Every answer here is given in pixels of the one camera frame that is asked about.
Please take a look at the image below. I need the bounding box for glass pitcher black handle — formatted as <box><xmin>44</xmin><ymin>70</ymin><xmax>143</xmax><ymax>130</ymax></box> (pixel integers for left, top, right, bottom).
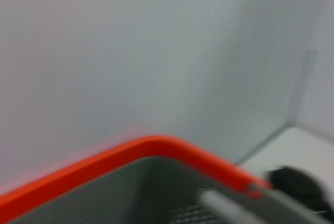
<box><xmin>266</xmin><ymin>165</ymin><xmax>334</xmax><ymax>222</ymax></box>

